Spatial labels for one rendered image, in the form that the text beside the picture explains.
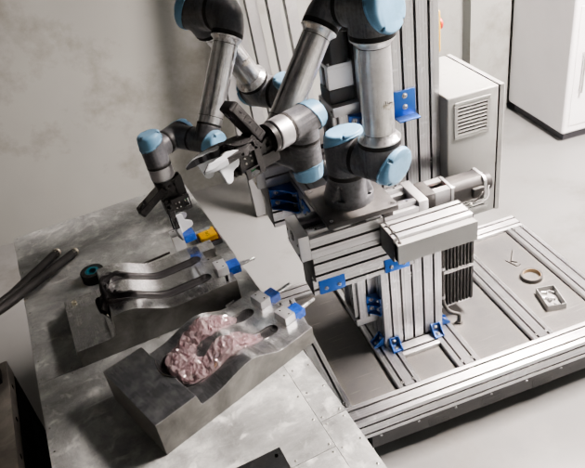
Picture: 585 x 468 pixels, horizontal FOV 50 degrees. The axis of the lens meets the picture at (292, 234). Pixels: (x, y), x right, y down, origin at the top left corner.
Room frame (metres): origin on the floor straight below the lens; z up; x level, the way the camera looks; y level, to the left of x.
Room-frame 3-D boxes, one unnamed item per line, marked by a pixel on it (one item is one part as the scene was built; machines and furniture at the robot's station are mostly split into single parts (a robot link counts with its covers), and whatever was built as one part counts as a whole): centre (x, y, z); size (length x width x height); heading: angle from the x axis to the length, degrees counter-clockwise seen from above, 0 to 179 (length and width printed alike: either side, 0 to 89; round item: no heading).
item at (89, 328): (1.57, 0.47, 0.87); 0.50 x 0.26 x 0.14; 110
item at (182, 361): (1.27, 0.27, 0.90); 0.26 x 0.18 x 0.08; 127
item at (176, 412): (1.26, 0.27, 0.86); 0.50 x 0.26 x 0.11; 127
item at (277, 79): (2.13, -0.08, 1.20); 0.13 x 0.12 x 0.14; 51
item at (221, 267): (1.60, 0.19, 0.89); 0.13 x 0.05 x 0.05; 110
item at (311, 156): (1.39, -0.05, 1.34); 0.11 x 0.08 x 0.11; 38
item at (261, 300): (1.47, 0.09, 0.86); 0.13 x 0.05 x 0.05; 127
